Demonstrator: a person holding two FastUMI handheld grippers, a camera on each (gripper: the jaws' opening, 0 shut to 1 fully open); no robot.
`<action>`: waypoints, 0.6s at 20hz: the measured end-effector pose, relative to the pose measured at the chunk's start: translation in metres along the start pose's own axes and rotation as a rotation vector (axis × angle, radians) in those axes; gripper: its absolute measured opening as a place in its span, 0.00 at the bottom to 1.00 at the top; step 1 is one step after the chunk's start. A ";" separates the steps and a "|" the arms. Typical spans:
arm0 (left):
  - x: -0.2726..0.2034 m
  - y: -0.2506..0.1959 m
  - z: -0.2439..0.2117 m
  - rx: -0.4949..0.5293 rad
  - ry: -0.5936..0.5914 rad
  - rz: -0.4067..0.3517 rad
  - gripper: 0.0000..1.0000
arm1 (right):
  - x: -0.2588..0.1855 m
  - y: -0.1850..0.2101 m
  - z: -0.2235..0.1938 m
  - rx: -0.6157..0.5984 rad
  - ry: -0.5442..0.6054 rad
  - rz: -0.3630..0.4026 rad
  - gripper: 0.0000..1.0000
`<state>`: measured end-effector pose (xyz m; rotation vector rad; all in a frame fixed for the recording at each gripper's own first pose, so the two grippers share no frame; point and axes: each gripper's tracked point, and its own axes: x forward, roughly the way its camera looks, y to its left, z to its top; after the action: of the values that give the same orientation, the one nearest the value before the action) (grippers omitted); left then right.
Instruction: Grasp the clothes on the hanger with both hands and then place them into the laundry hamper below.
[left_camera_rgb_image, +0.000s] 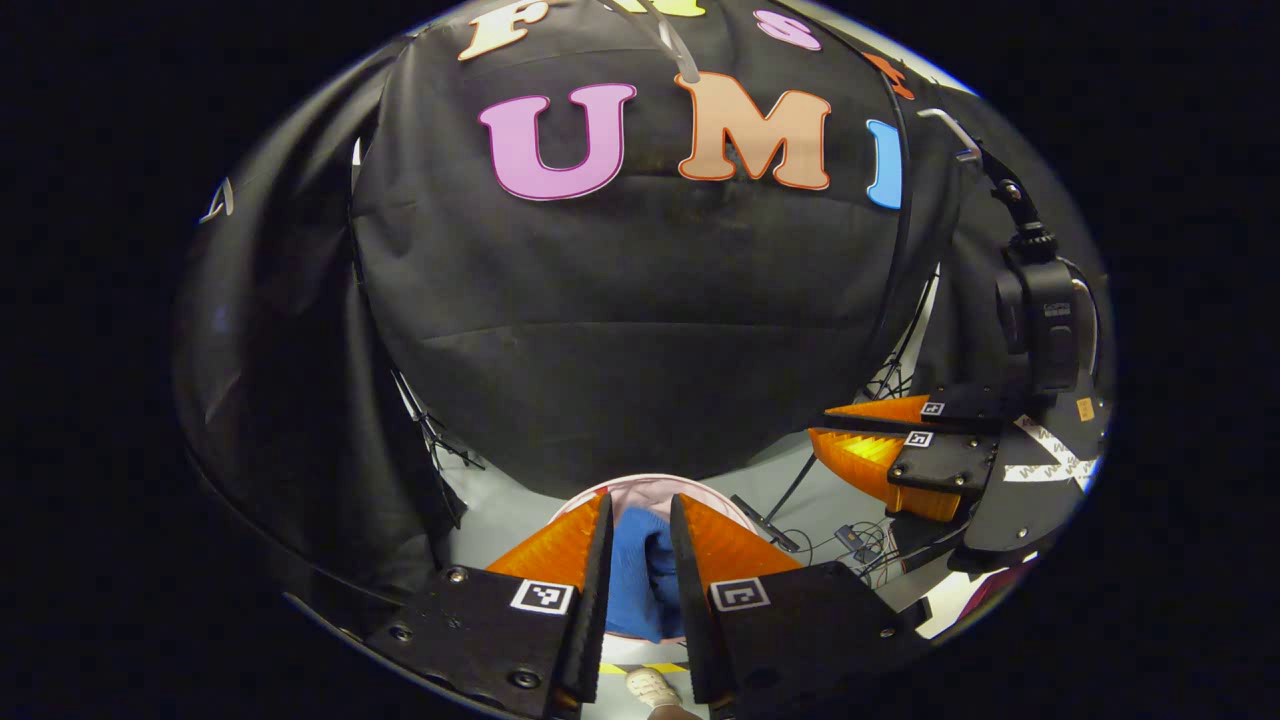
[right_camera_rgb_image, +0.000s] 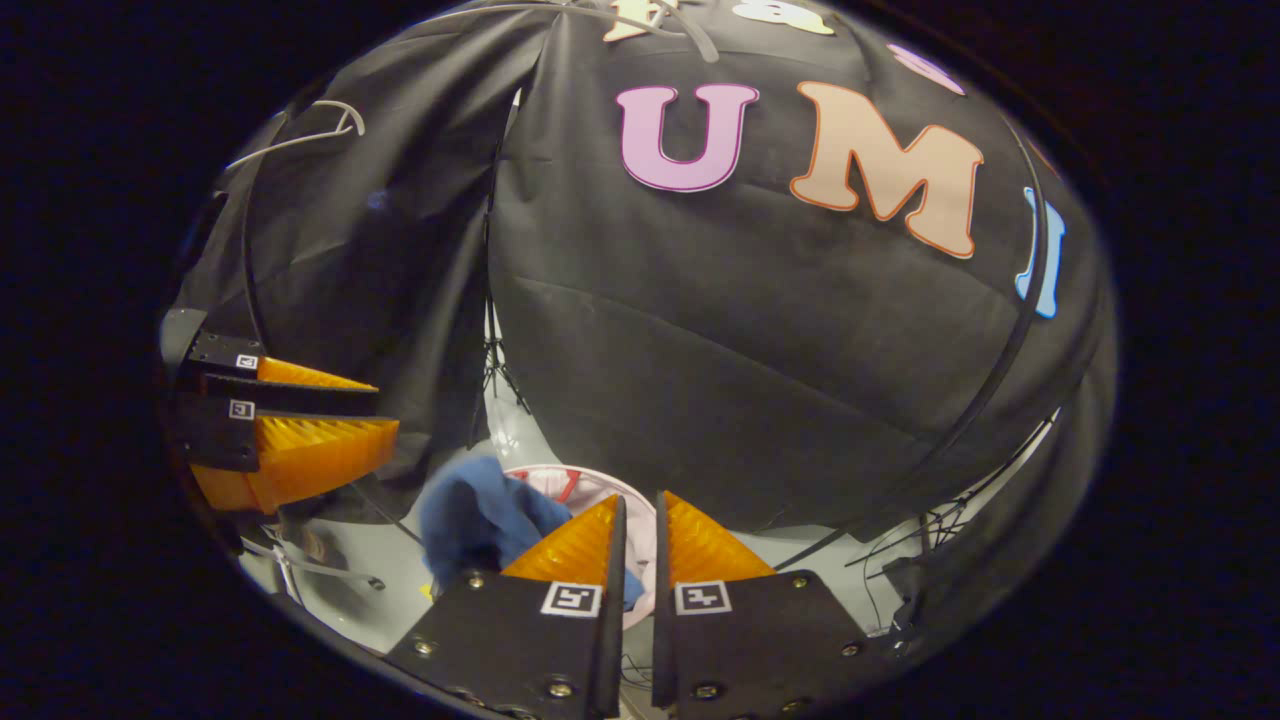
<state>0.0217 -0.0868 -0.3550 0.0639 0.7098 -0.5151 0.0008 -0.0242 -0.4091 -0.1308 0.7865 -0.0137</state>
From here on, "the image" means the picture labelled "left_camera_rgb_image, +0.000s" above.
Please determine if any black clothes rail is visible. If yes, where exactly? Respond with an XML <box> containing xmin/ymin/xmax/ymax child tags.
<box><xmin>345</xmin><ymin>55</ymin><xmax>941</xmax><ymax>401</ymax></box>

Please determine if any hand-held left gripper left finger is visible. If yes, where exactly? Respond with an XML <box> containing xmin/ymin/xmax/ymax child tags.
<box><xmin>365</xmin><ymin>488</ymin><xmax>614</xmax><ymax>720</ymax></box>

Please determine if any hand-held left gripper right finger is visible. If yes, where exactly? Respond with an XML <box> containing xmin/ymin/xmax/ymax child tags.
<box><xmin>668</xmin><ymin>492</ymin><xmax>933</xmax><ymax>719</ymax></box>

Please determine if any small black floor device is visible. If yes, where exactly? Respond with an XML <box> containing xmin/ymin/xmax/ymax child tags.
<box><xmin>834</xmin><ymin>524</ymin><xmax>887</xmax><ymax>567</ymax></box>

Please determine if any person's white shoe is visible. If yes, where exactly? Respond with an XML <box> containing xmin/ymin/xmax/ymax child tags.
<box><xmin>625</xmin><ymin>667</ymin><xmax>704</xmax><ymax>720</ymax></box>

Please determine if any blue corduroy jacket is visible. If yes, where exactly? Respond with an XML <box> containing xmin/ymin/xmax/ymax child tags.
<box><xmin>603</xmin><ymin>505</ymin><xmax>693</xmax><ymax>644</ymax></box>

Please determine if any black floor cable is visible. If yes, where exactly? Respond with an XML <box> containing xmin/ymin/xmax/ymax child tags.
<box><xmin>766</xmin><ymin>452</ymin><xmax>821</xmax><ymax>513</ymax></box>

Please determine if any black flat bar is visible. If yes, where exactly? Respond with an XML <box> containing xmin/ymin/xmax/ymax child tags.
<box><xmin>729</xmin><ymin>493</ymin><xmax>802</xmax><ymax>554</ymax></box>

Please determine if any pink laundry hamper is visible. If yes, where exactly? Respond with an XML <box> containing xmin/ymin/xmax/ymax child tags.
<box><xmin>545</xmin><ymin>473</ymin><xmax>766</xmax><ymax>651</ymax></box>

